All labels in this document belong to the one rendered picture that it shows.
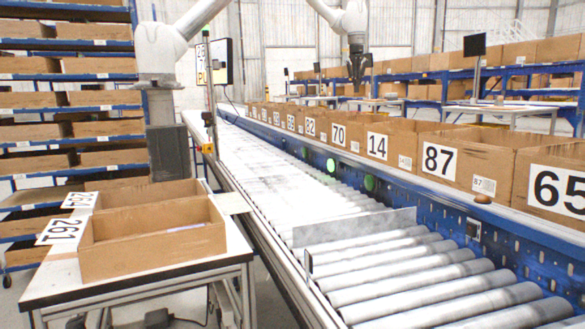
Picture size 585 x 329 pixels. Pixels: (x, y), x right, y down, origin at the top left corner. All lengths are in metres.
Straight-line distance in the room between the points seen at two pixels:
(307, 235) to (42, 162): 2.05
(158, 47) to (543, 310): 1.56
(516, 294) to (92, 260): 1.05
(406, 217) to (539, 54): 5.71
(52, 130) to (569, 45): 6.21
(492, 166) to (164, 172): 1.30
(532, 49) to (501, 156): 5.82
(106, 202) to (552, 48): 6.23
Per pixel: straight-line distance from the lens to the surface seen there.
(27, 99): 2.82
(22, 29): 2.81
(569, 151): 1.30
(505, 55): 7.26
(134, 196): 1.67
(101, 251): 1.11
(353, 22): 1.95
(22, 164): 2.87
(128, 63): 2.71
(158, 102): 1.75
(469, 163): 1.26
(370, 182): 1.59
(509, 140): 1.54
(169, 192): 1.67
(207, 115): 2.38
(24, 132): 2.83
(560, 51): 6.70
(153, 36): 1.74
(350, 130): 1.87
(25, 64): 2.80
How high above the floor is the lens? 1.25
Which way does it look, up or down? 13 degrees down
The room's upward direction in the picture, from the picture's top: 2 degrees counter-clockwise
